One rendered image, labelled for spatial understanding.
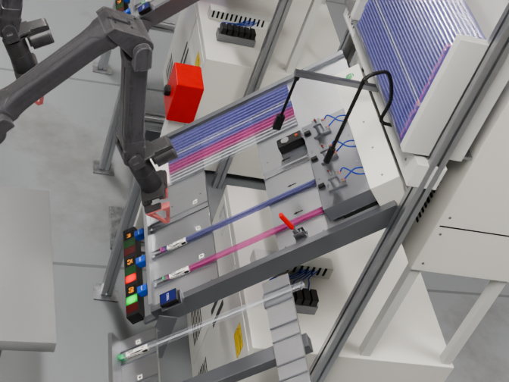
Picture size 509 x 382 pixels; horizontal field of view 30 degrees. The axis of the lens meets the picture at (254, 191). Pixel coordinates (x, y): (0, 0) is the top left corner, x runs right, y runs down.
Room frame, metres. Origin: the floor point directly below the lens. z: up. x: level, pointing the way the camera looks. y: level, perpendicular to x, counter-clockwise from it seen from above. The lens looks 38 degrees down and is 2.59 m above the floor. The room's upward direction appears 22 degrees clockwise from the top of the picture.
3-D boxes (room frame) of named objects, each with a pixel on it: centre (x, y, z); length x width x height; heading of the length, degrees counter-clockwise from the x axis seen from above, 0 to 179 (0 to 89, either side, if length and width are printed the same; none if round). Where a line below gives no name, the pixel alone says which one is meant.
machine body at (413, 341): (2.32, -0.33, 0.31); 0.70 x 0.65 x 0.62; 22
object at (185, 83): (2.82, 0.37, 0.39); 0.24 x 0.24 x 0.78; 22
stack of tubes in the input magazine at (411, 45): (2.22, -0.24, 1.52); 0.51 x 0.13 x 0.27; 22
